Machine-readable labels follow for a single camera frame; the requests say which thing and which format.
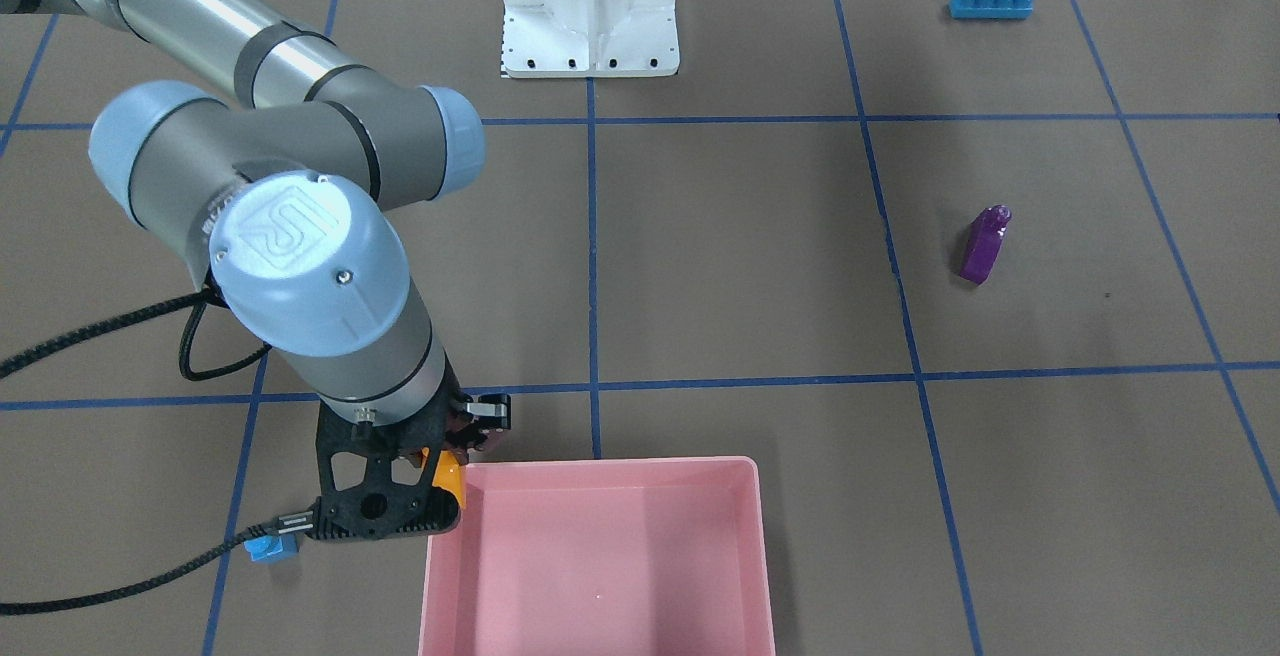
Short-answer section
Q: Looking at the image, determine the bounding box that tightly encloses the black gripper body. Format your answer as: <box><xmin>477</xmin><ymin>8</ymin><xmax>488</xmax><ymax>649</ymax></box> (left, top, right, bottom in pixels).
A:
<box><xmin>399</xmin><ymin>392</ymin><xmax>512</xmax><ymax>466</ymax></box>

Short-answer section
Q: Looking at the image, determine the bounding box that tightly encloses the small blue toy block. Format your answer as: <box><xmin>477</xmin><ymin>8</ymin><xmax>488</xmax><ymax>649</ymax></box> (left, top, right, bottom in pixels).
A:
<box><xmin>242</xmin><ymin>533</ymin><xmax>300</xmax><ymax>564</ymax></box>

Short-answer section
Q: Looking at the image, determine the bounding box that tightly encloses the long blue toy block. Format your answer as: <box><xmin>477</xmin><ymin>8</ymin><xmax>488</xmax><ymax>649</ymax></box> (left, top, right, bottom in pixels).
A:
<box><xmin>948</xmin><ymin>0</ymin><xmax>1036</xmax><ymax>21</ymax></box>

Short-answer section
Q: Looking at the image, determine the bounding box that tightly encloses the pink plastic box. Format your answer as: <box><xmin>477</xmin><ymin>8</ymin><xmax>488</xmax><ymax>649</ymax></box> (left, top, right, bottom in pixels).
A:
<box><xmin>419</xmin><ymin>456</ymin><xmax>776</xmax><ymax>655</ymax></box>

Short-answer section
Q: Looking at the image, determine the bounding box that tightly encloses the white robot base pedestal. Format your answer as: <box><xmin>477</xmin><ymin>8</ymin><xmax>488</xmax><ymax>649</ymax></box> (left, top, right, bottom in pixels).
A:
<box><xmin>500</xmin><ymin>0</ymin><xmax>681</xmax><ymax>79</ymax></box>

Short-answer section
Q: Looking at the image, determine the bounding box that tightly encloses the black braided camera cable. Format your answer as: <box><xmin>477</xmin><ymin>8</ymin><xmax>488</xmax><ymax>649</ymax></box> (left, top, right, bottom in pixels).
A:
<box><xmin>0</xmin><ymin>291</ymin><xmax>321</xmax><ymax>618</ymax></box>

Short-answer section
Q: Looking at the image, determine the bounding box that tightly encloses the purple toy block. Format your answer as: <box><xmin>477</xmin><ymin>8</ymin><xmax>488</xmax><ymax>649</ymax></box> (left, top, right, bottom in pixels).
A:
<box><xmin>957</xmin><ymin>204</ymin><xmax>1012</xmax><ymax>284</ymax></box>

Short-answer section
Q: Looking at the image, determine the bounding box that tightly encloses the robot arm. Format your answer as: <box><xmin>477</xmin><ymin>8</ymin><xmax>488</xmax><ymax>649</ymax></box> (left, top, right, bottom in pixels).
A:
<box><xmin>3</xmin><ymin>0</ymin><xmax>509</xmax><ymax>459</ymax></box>

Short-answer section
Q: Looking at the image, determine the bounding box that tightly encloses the orange sloped toy block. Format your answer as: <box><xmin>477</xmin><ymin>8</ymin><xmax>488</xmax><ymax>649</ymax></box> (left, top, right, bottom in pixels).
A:
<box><xmin>416</xmin><ymin>448</ymin><xmax>467</xmax><ymax>511</ymax></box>

